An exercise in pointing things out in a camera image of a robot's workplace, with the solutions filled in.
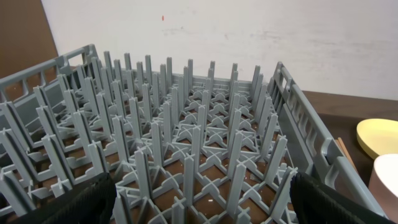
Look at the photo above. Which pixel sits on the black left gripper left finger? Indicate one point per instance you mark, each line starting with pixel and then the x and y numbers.
pixel 91 201

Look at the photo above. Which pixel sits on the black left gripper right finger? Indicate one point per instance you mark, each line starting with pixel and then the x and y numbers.
pixel 315 202

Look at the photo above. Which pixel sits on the white pink bowl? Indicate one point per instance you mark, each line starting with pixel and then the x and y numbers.
pixel 383 184

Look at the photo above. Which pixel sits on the grey dishwasher rack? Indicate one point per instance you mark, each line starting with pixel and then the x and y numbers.
pixel 180 148

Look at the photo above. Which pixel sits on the wooden chopstick left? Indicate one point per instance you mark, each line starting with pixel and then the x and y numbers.
pixel 339 146

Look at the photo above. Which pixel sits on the yellow plate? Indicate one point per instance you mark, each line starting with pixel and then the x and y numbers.
pixel 377 136

